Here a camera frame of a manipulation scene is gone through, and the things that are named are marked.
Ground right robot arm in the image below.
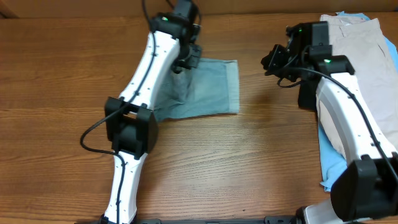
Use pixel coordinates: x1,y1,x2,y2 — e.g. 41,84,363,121
261,21,397,224

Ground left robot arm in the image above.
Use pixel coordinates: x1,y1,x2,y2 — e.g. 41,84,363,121
100,0,201,223

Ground beige shorts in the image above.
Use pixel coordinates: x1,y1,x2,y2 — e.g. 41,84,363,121
317,15,397,162

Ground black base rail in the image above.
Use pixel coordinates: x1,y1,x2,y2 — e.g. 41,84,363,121
131,215,306,224

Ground light blue shirt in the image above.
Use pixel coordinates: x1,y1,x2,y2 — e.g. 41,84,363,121
317,11,398,193

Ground light blue denim shorts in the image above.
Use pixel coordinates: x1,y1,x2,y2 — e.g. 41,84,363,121
154,58,239,122

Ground black garment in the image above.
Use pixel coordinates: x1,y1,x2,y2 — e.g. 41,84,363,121
298,80,319,111

